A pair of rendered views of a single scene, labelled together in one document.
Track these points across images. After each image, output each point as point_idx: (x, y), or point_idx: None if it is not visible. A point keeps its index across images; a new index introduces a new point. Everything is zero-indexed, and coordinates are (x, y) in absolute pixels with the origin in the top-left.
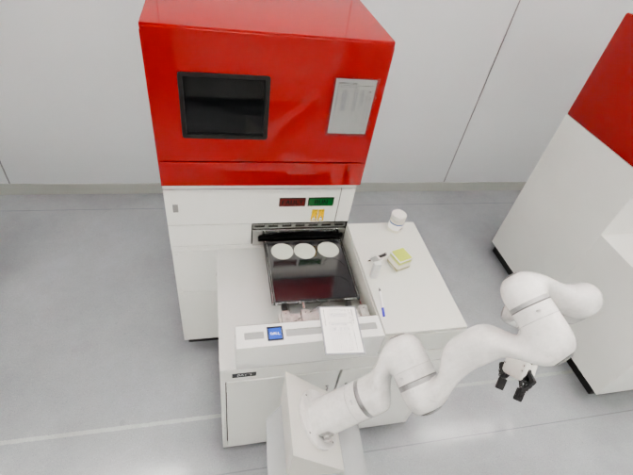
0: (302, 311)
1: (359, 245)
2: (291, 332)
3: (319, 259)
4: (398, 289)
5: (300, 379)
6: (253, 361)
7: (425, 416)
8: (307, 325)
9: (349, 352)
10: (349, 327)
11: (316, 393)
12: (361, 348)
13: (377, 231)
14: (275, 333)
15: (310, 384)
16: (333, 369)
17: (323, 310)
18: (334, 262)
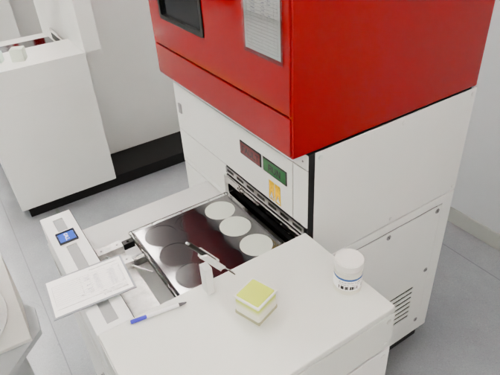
0: (126, 257)
1: (266, 257)
2: (74, 248)
3: (229, 243)
4: (199, 327)
5: (7, 277)
6: (53, 253)
7: None
8: (88, 257)
9: (50, 304)
10: (94, 292)
11: (2, 305)
12: (62, 313)
13: (319, 267)
14: (66, 236)
15: (13, 294)
16: (96, 349)
17: (114, 260)
18: (235, 258)
